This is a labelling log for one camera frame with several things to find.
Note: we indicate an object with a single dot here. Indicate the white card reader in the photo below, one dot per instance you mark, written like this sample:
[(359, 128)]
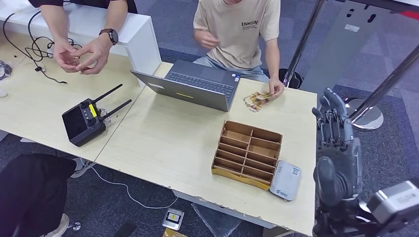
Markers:
[(286, 181)]

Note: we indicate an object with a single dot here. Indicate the yellow patterned object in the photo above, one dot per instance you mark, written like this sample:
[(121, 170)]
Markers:
[(171, 233)]

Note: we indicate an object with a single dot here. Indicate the red object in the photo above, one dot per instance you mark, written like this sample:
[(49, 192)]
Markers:
[(410, 15)]

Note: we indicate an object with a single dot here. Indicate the stack of patterned cards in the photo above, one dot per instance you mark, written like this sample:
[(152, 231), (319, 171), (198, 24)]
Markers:
[(253, 104)]

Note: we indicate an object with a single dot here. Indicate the grey laptop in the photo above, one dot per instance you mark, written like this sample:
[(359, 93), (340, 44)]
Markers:
[(196, 88)]

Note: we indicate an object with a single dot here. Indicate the white cabinet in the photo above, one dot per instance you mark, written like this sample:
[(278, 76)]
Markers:
[(140, 45)]

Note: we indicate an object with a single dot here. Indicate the person's left hand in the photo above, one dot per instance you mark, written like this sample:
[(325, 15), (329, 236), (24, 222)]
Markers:
[(276, 88), (96, 52)]

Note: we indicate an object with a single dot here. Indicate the white shoe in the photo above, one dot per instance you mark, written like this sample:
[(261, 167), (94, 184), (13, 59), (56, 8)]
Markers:
[(82, 168)]

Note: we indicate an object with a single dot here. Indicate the chrome stanchion with silver base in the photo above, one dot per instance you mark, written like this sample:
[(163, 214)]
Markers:
[(370, 114)]

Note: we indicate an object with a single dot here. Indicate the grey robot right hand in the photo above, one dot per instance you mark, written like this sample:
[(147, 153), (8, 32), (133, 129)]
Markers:
[(343, 163)]

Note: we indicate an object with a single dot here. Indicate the person's right hand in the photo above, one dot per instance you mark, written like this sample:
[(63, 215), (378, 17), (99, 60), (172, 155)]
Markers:
[(206, 40), (62, 55)]

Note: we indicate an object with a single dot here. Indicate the person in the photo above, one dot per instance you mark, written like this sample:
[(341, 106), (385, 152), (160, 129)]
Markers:
[(239, 36), (29, 193), (55, 19)]

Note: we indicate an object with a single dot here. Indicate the wooden card organizer box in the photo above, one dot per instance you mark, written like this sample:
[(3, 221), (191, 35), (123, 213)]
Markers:
[(247, 153)]

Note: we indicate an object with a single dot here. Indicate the chrome stanchion with black base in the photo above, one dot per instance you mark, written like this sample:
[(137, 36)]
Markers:
[(304, 36)]

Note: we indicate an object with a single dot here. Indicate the small metal fitting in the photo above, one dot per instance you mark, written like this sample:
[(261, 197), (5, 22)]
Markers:
[(77, 226)]

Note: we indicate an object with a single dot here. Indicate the plastic wrapped desk foot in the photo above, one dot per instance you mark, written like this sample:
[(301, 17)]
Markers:
[(216, 222)]

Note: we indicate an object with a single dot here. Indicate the white cup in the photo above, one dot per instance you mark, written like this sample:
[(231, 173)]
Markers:
[(2, 92)]

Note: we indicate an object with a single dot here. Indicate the metal floor socket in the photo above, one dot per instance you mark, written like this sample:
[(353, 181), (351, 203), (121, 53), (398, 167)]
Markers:
[(173, 218)]

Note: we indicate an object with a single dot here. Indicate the black remote controller with antennas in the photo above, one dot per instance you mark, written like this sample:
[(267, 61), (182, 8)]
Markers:
[(82, 124)]

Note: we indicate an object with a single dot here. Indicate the white desk beam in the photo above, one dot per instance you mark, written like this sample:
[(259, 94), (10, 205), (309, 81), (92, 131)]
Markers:
[(222, 211)]

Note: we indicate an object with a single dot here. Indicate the black wristwatch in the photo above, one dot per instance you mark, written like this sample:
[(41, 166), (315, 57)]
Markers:
[(111, 36)]

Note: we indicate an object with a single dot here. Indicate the grey metal board with holes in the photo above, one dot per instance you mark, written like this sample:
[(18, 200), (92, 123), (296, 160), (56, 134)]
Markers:
[(330, 65)]

